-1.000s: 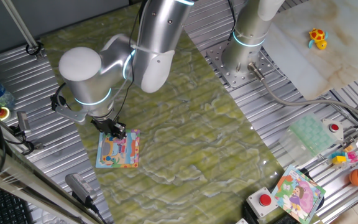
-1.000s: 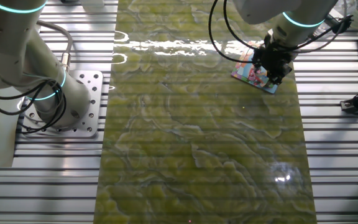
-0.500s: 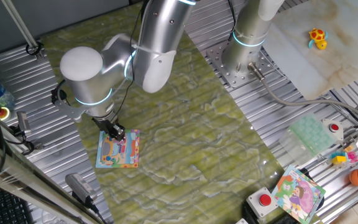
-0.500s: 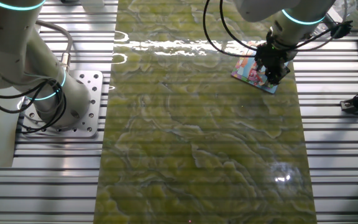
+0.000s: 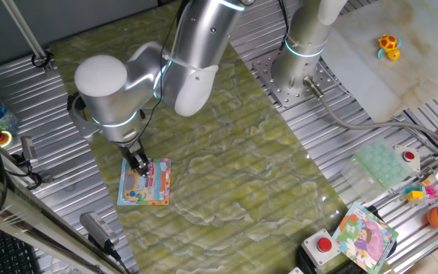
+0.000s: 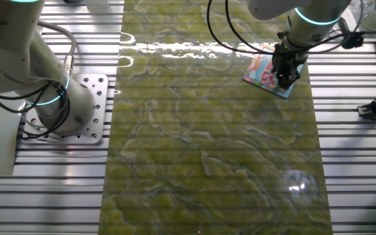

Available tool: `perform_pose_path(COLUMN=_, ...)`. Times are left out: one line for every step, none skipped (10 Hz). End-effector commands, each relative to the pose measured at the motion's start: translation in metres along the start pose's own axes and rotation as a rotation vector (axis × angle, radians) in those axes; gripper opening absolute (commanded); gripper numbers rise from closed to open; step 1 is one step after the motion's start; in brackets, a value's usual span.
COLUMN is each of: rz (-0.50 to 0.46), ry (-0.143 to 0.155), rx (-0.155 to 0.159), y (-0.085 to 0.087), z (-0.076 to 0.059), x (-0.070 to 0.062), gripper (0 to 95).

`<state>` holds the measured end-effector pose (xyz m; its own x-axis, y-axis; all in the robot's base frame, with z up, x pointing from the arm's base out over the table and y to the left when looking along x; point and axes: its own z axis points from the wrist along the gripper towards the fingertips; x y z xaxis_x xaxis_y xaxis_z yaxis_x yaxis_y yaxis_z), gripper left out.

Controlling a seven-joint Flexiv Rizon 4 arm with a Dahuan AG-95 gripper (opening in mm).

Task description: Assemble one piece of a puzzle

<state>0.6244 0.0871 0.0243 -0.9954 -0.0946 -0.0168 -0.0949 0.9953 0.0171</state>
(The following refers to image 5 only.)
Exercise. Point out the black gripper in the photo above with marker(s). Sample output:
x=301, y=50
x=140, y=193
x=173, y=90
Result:
x=131, y=150

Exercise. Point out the bus picture puzzle board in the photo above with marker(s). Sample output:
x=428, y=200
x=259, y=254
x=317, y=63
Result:
x=154, y=190

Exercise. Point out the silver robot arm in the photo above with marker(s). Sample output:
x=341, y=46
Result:
x=105, y=91

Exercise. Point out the green marble pattern mat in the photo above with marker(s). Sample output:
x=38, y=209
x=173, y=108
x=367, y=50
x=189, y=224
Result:
x=223, y=152

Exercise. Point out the black keyboard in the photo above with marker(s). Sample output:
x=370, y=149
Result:
x=2, y=251

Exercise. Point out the white metal pole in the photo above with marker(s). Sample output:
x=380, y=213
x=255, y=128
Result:
x=25, y=34

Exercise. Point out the grey box with red button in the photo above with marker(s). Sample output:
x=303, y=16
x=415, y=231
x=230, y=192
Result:
x=319, y=245

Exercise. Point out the translucent green ice tray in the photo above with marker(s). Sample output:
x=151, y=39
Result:
x=378, y=163

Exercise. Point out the white marble slab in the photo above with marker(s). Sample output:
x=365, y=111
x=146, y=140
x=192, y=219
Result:
x=375, y=76

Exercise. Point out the small white red button box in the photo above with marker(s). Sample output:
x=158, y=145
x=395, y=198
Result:
x=408, y=156

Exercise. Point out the yellow turtle toy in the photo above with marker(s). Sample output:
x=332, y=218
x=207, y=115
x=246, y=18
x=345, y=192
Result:
x=388, y=42

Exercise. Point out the colourful building block toy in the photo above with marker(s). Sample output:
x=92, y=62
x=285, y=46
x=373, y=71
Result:
x=416, y=195

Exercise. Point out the small orange block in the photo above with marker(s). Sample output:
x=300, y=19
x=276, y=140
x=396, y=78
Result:
x=426, y=182

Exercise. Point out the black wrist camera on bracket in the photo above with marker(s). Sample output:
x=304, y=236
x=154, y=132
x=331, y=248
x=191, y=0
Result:
x=82, y=122

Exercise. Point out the grey camera box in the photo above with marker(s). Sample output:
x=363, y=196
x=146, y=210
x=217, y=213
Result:
x=97, y=226

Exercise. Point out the aluminium frame beam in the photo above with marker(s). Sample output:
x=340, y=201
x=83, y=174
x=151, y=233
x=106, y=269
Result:
x=32, y=224

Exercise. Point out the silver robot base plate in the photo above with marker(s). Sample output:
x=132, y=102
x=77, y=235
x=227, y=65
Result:
x=266, y=74

